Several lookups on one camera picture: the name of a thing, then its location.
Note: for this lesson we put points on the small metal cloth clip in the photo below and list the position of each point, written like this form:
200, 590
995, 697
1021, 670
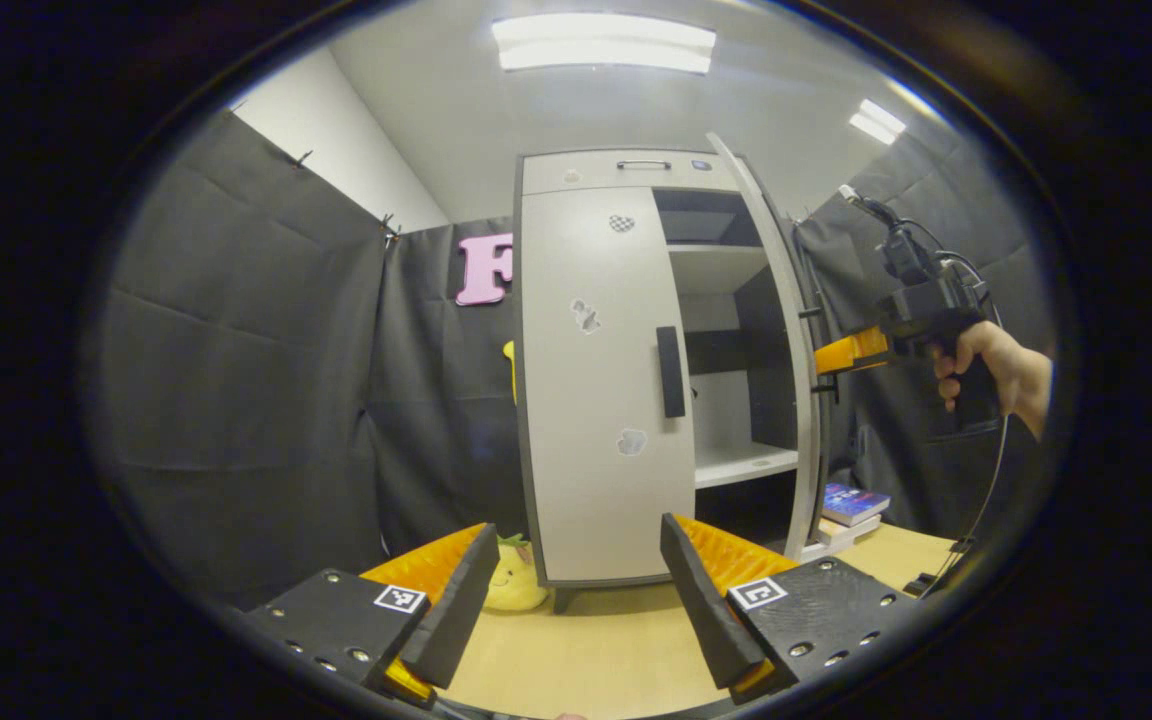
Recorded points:
302, 158
391, 229

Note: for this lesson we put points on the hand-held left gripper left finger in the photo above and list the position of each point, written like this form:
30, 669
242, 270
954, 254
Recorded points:
456, 610

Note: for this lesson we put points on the black backdrop cloth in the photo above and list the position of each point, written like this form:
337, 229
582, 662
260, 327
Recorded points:
236, 380

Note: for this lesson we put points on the small ceiling light panel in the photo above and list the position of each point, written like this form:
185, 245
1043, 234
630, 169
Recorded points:
876, 121

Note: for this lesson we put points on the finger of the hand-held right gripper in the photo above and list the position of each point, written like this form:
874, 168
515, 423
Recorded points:
851, 350

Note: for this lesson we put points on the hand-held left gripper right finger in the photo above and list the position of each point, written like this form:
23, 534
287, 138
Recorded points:
706, 610

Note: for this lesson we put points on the large ceiling light panel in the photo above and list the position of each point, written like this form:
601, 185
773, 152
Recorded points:
604, 45

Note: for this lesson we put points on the blue book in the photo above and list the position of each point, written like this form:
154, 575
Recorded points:
854, 503

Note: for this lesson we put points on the white cabinet shelf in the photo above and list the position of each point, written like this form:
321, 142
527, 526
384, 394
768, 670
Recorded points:
741, 463
716, 268

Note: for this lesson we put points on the yellow plush toy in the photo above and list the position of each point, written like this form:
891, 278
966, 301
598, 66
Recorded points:
516, 585

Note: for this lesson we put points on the white book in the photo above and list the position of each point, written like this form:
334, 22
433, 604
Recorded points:
836, 537

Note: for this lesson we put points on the grey double-door shoe cabinet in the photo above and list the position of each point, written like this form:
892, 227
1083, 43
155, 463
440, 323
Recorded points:
766, 350

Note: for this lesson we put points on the grey cabinet door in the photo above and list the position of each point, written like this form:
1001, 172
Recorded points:
809, 470
586, 400

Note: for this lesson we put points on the grey cabinet drawer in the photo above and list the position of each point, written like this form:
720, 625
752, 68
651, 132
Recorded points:
596, 175

